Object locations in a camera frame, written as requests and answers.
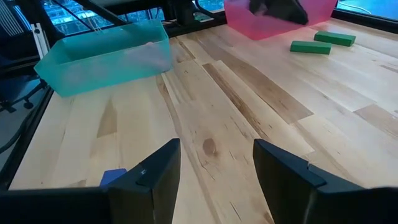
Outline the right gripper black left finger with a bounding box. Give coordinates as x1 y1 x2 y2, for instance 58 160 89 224
107 138 182 224

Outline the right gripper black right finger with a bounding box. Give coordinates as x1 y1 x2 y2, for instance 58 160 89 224
253 139 327 224

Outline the purple wooden block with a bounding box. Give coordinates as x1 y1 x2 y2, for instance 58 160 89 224
99 168 128 187

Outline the green wooden block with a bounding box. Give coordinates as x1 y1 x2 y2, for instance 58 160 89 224
290 40 332 55
313 30 357 47

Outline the pink translucent plastic bin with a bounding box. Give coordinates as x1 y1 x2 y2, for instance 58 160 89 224
223 0 338 41

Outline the green translucent plastic bin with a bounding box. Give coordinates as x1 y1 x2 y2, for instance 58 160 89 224
34 20 172 98

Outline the black office chair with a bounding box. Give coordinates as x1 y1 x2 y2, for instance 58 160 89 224
0 0 48 113

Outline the black cable bundle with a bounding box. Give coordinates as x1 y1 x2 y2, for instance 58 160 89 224
0 102 39 156

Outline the silver aluminium post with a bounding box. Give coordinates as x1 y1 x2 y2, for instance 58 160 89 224
30 22 51 60

